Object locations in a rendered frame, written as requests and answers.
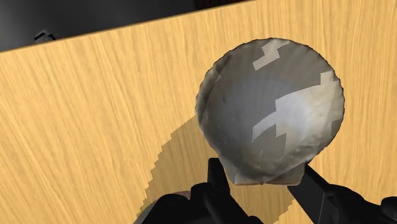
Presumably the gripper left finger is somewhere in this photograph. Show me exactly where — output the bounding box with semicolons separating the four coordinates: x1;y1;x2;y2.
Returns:
145;157;265;224

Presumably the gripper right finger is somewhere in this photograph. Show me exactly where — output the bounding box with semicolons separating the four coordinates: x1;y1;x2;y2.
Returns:
287;164;397;224

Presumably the grey white scallop shell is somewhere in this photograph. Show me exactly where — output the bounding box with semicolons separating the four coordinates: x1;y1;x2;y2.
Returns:
194;37;345;186

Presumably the small dark grey object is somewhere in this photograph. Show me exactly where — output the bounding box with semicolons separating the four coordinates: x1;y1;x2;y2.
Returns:
33;28;57;44

